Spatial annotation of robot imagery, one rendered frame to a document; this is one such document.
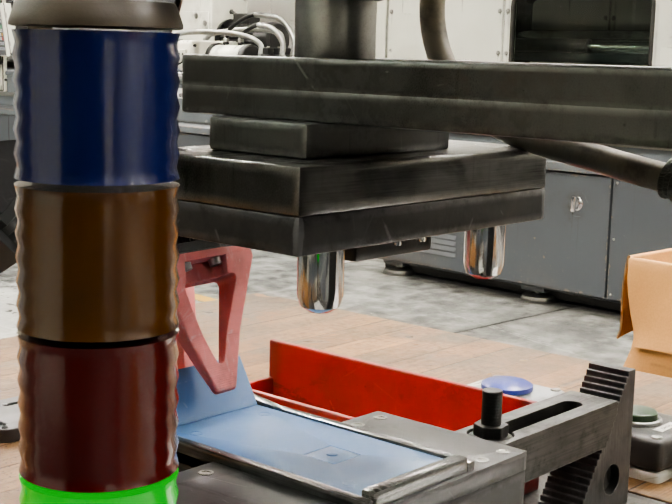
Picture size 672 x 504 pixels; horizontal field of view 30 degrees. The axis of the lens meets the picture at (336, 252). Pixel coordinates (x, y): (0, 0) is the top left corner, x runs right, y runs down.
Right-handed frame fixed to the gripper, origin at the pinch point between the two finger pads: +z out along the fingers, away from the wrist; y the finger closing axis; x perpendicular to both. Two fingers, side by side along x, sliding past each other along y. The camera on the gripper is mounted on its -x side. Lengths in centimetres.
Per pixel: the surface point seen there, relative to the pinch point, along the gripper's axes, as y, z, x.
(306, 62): 19.2, -10.2, -5.0
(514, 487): 12.0, 10.5, 7.3
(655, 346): -99, 11, 214
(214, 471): 5.2, 4.6, -5.3
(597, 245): -250, -36, 455
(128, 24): 33.4, -4.8, -26.4
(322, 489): 10.8, 7.0, -4.2
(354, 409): -12.6, 3.7, 23.5
